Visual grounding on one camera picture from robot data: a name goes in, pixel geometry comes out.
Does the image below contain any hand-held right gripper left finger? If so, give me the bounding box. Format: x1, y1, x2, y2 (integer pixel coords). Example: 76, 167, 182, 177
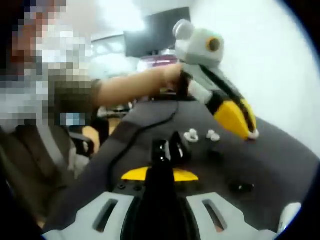
41, 167, 162, 240

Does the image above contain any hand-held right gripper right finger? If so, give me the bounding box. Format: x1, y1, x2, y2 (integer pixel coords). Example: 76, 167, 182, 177
161, 168, 279, 240

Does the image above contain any white earphone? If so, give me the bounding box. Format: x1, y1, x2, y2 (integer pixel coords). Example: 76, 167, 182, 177
205, 129, 221, 141
247, 129, 261, 140
184, 128, 199, 142

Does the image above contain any person's left hand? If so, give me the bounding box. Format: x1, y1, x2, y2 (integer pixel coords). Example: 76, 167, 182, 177
159, 64, 185, 90

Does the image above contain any open laptop purple screen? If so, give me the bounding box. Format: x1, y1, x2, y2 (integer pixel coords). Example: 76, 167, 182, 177
138, 49, 180, 70

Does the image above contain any black table mat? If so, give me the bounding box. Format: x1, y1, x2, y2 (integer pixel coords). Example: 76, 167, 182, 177
42, 99, 316, 236

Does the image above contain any black monitor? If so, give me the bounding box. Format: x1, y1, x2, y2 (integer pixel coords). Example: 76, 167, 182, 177
123, 6, 192, 58

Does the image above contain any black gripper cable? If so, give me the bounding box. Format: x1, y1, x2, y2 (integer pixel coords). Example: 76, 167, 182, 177
109, 101, 181, 176

